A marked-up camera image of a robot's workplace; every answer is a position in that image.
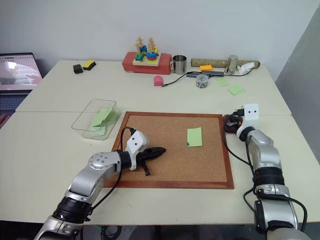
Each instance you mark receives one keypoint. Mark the wood-framed cork board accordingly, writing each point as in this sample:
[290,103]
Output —
[175,155]

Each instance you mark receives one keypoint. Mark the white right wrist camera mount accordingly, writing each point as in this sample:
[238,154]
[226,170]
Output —
[251,114]

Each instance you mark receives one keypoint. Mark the pink arched block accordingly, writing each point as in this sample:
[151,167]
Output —
[158,81]

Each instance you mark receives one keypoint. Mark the crumpled white tissue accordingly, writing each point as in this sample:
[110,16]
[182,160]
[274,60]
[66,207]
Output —
[244,68]

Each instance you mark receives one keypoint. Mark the yellow toy brick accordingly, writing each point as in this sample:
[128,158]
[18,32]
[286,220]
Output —
[206,68]

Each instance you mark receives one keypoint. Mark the black rectangular block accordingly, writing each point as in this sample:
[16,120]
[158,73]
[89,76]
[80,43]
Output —
[78,69]

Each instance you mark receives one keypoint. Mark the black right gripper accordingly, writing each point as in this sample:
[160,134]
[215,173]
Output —
[237,115]

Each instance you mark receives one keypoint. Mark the grey usb hub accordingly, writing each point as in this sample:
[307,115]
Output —
[215,73]

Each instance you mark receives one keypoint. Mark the green sticky note pad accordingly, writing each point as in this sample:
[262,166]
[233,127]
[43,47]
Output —
[236,89]

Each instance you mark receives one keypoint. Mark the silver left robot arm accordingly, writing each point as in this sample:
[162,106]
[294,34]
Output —
[100,165]

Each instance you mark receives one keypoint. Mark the green sticky notes pile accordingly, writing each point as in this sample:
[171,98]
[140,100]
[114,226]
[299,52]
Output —
[102,119]

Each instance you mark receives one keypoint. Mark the small green sticky note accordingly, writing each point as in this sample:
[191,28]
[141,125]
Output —
[222,82]

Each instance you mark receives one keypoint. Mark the steel cylinder cup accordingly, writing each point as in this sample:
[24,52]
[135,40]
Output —
[231,64]

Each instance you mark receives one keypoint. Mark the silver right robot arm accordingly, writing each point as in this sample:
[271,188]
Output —
[265,160]

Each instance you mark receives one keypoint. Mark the brown cardboard tube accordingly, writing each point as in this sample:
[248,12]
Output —
[215,62]

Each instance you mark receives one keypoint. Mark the open laptop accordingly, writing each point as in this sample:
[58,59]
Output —
[17,72]

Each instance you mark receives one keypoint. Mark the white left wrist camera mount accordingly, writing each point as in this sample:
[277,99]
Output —
[136,144]

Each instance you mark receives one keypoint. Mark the yellow and black sponge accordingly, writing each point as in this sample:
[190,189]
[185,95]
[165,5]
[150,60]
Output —
[89,65]

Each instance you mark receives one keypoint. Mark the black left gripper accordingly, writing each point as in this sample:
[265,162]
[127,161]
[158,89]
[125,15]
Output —
[144,156]

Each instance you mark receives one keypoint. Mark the colourful wooden stacking toy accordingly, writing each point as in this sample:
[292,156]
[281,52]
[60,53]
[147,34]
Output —
[147,56]

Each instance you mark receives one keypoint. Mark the clear plastic box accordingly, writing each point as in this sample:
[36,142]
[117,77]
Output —
[87,125]

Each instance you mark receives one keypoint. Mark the clear jar of pushpins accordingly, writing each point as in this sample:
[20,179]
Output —
[202,81]

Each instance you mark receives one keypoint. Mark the black usb hub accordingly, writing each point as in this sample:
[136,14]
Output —
[193,74]

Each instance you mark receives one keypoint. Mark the red cardboard box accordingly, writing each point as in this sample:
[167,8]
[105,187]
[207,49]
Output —
[165,65]

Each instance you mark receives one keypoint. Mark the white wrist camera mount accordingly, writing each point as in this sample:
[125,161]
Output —
[251,114]
[136,144]

